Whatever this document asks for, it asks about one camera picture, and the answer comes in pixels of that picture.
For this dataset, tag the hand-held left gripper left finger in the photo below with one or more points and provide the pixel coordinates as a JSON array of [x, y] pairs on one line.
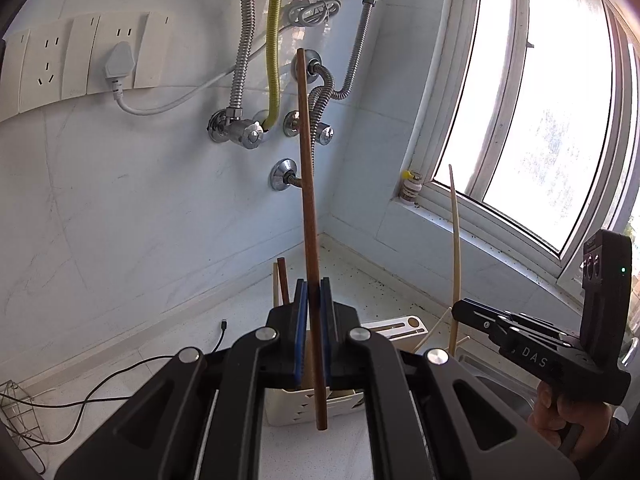
[[300, 332]]

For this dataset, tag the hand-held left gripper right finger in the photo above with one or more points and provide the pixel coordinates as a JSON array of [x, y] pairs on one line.
[[325, 332]]

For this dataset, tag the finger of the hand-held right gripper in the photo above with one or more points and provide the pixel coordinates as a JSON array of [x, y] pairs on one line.
[[500, 316], [490, 332]]

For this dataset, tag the dark brown wooden chopstick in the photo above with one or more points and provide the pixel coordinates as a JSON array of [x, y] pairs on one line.
[[306, 185], [283, 280]]

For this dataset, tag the cream plastic utensil holder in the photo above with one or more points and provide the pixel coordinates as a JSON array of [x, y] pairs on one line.
[[290, 407]]

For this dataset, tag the person's right hand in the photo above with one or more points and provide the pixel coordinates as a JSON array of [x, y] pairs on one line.
[[565, 422]]

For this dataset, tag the stainless steel sink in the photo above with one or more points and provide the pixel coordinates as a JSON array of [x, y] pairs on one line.
[[480, 362]]

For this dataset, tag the small bottle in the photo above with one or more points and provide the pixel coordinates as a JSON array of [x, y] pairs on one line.
[[412, 189]]

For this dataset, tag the chrome angle valve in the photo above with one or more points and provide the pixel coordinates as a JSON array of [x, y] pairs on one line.
[[325, 135], [247, 135]]

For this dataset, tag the white framed window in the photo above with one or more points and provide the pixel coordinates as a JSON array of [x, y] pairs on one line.
[[550, 110]]

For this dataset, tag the chrome wall flange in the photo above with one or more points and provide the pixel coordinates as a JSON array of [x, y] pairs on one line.
[[281, 174], [312, 62]]

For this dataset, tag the white wall socket row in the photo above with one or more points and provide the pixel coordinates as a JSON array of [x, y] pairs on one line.
[[50, 90]]

